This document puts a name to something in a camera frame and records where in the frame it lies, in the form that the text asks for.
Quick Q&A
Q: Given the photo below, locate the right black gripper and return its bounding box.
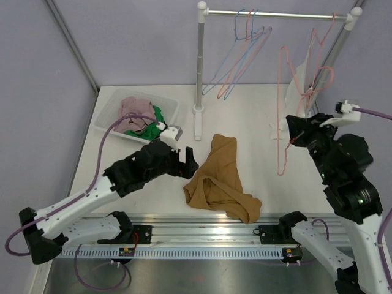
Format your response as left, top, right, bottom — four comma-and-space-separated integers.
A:
287, 112, 339, 181

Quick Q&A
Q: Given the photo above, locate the brown tank top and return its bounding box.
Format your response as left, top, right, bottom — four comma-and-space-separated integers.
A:
183, 134, 262, 224

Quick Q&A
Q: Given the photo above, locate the white tank top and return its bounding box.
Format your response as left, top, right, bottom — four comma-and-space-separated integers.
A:
269, 38, 315, 141

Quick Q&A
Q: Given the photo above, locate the pink hanger with brown top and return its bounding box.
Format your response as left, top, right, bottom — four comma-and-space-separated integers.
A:
276, 45, 334, 176

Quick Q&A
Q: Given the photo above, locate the green tank top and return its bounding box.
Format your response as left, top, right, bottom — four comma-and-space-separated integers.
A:
123, 105, 165, 141

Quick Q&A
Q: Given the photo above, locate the mauve tank top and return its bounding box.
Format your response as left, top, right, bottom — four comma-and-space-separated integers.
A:
116, 96, 157, 134

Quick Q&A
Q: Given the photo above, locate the pink wire hanger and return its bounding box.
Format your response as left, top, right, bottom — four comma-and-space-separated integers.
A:
217, 10, 273, 99

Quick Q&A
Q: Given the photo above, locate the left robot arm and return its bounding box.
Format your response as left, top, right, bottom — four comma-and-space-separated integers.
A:
19, 140, 199, 265

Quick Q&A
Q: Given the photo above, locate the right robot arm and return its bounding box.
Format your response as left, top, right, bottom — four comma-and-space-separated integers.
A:
278, 113, 391, 293

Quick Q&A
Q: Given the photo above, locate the white plastic basket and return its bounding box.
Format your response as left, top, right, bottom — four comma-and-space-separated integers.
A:
94, 88, 179, 144

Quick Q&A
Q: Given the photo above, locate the metal clothes rack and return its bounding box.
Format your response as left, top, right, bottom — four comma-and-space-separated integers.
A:
193, 1, 366, 141

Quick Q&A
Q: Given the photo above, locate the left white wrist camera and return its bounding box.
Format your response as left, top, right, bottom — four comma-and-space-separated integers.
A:
156, 122, 183, 152

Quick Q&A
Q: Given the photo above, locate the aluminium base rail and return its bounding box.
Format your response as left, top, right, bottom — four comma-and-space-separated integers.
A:
61, 213, 347, 246

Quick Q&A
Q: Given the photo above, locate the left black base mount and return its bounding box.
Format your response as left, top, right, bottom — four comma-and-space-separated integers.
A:
97, 225, 153, 245

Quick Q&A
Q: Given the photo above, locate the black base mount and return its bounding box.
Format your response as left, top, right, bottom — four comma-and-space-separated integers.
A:
97, 225, 153, 245
252, 225, 284, 245

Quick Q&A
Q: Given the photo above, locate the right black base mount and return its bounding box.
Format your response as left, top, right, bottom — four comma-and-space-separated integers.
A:
252, 225, 284, 245

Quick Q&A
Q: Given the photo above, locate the white slotted cable duct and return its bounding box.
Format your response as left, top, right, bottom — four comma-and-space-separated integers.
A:
59, 246, 283, 260

